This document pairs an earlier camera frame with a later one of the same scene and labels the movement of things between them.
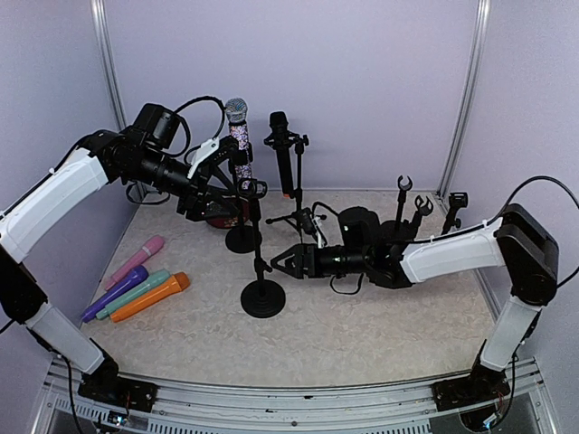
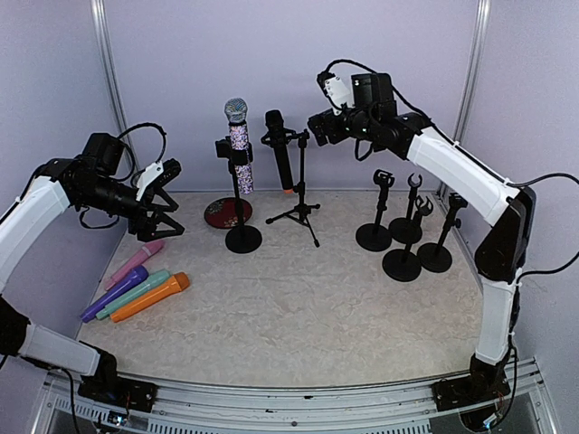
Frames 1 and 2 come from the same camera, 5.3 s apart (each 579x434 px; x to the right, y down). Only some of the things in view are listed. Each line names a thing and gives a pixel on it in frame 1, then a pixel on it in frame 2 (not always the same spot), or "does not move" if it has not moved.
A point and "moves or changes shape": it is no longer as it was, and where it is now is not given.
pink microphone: (140, 259) does not move
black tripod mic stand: (302, 217) moves or changes shape
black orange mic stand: (261, 299) -> (376, 237)
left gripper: (194, 204) -> (145, 227)
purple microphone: (137, 274) does not move
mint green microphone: (155, 278) does not move
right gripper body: (317, 265) -> (336, 133)
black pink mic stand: (402, 199) -> (405, 231)
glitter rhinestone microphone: (237, 111) does not move
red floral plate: (231, 221) does not move
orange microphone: (178, 283) does not move
